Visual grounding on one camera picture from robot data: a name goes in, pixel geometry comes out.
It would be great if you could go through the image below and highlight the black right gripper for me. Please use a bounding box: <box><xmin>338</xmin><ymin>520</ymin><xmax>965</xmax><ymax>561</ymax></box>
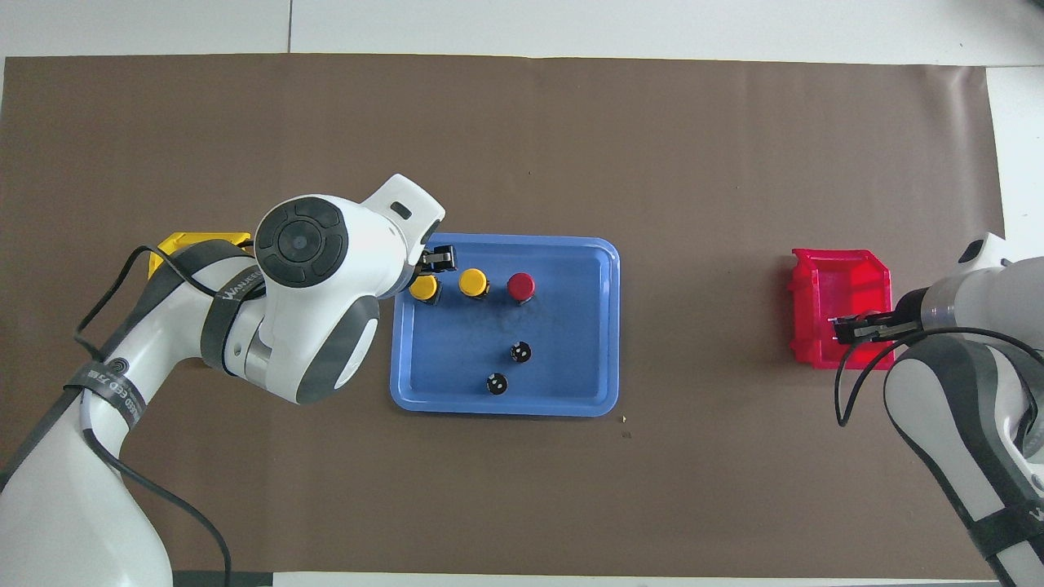
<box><xmin>852</xmin><ymin>292</ymin><xmax>931</xmax><ymax>344</ymax></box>

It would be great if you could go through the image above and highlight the red plastic bin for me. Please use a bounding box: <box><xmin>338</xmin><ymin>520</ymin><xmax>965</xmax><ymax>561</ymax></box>
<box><xmin>788</xmin><ymin>248</ymin><xmax>896</xmax><ymax>371</ymax></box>

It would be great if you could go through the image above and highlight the blue plastic tray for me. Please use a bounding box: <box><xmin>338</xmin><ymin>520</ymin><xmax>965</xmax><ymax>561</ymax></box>
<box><xmin>389</xmin><ymin>235</ymin><xmax>622</xmax><ymax>419</ymax></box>

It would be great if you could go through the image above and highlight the brown table mat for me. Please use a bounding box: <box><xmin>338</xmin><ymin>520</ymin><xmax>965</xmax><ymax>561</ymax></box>
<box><xmin>0</xmin><ymin>54</ymin><xmax>1020</xmax><ymax>576</ymax></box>

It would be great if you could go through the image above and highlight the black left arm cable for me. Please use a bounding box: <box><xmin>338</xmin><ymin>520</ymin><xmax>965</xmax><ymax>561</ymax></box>
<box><xmin>73</xmin><ymin>244</ymin><xmax>270</xmax><ymax>587</ymax></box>

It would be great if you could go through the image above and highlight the yellow plastic bin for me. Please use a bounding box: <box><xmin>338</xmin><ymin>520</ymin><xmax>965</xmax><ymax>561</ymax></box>
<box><xmin>148</xmin><ymin>232</ymin><xmax>254</xmax><ymax>280</ymax></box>

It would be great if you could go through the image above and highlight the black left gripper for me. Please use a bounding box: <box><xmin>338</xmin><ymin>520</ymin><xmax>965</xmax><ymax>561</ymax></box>
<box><xmin>407</xmin><ymin>244</ymin><xmax>459</xmax><ymax>283</ymax></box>

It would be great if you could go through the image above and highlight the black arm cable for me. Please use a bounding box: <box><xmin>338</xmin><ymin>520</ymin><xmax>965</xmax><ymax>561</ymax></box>
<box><xmin>834</xmin><ymin>326</ymin><xmax>1044</xmax><ymax>429</ymax></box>
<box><xmin>73</xmin><ymin>244</ymin><xmax>270</xmax><ymax>587</ymax></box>

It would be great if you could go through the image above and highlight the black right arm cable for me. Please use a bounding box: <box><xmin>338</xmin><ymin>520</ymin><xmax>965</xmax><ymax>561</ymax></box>
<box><xmin>834</xmin><ymin>326</ymin><xmax>1044</xmax><ymax>429</ymax></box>

